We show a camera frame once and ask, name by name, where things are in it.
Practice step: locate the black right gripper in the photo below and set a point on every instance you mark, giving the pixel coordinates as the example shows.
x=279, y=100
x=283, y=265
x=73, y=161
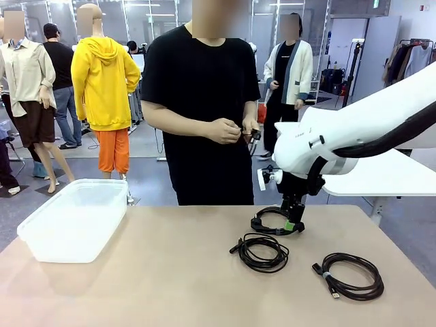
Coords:
x=291, y=185

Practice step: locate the person's right forearm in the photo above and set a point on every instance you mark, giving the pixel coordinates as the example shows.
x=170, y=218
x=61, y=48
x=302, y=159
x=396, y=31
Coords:
x=177, y=119

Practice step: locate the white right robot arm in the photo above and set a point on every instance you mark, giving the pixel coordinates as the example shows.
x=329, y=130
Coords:
x=357, y=129

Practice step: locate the person's left forearm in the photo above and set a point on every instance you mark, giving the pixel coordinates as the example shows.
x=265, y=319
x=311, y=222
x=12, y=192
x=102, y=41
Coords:
x=249, y=109

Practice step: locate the person's left hand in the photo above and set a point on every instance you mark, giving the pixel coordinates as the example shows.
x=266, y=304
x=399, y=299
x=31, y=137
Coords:
x=250, y=125

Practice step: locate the person's right hand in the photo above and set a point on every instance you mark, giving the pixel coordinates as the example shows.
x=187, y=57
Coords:
x=223, y=131

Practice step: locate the orange bag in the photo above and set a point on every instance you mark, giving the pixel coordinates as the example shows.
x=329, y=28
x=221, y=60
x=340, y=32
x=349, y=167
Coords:
x=261, y=114

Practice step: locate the white table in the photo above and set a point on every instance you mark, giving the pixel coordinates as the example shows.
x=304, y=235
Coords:
x=391, y=177

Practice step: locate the wooden shoe rack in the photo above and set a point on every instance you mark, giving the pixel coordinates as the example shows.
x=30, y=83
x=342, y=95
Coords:
x=316, y=92

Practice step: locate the person in white cardigan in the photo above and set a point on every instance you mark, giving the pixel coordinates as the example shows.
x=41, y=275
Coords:
x=289, y=78

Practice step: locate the black luggage pile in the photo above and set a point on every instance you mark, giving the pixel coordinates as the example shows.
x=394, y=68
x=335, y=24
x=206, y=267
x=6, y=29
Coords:
x=332, y=80

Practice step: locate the person in black t-shirt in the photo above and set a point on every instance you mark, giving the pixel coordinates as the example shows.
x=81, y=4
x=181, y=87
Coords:
x=204, y=85

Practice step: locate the black tripod stand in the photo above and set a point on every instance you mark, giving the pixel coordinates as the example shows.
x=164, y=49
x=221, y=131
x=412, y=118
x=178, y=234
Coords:
x=354, y=68

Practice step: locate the clothes rack with garments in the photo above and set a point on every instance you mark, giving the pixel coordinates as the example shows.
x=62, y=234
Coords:
x=408, y=61

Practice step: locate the translucent plastic storage box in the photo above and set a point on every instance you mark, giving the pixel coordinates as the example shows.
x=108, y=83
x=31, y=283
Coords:
x=68, y=225

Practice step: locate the mannequin in yellow hoodie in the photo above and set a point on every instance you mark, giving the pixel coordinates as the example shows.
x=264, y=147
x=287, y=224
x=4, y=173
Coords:
x=102, y=85

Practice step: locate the dark-haired background person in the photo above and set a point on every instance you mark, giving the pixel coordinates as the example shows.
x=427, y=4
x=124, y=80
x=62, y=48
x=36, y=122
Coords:
x=133, y=46

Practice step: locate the person in black cap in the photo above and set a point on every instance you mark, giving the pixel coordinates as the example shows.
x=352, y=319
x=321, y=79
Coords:
x=59, y=64

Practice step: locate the mannequin in dark trousers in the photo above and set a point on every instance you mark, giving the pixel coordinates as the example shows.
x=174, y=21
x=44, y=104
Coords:
x=5, y=163

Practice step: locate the mannequin in beige shirt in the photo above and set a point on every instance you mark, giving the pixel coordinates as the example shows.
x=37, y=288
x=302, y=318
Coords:
x=27, y=85

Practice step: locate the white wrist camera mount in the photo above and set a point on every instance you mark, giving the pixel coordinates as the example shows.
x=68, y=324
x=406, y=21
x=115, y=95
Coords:
x=264, y=180

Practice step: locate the black mannequin base plate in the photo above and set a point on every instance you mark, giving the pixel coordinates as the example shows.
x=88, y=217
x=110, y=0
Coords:
x=59, y=189
x=22, y=190

